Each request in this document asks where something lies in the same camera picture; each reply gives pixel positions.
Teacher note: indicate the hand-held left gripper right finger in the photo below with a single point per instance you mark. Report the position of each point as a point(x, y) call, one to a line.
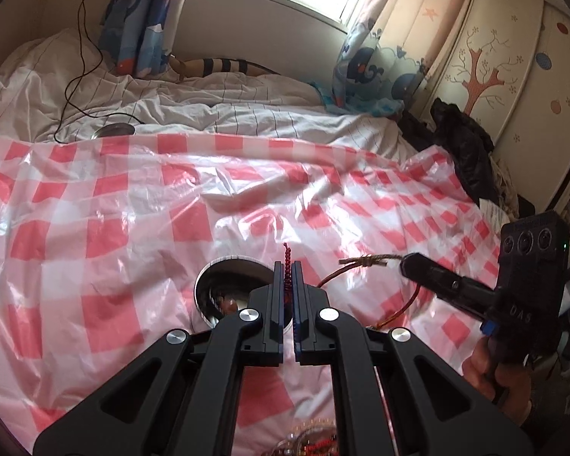
point(299, 304)

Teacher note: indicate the cream wardrobe with tree print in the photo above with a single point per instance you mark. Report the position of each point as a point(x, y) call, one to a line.
point(513, 57)

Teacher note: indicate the striped plush toy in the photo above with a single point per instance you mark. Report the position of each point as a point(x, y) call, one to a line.
point(218, 65)

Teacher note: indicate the round metal tin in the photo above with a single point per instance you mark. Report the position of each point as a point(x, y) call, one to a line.
point(218, 289)

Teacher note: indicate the blue whale print curtain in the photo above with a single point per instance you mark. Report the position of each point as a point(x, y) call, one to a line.
point(370, 71)
point(142, 19)

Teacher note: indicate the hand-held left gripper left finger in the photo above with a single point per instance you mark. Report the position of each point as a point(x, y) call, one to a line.
point(279, 304)

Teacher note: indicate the red white checked plastic sheet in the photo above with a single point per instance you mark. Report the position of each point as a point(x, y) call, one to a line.
point(123, 228)

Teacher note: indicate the black clothing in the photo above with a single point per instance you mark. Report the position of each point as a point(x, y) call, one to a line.
point(465, 147)

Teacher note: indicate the white striped bedsheet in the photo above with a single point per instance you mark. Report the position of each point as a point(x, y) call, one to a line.
point(247, 114)

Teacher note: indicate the person's right hand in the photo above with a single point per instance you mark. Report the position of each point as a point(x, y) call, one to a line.
point(515, 401)

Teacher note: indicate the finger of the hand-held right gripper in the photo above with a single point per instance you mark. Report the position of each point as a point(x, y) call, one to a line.
point(446, 282)

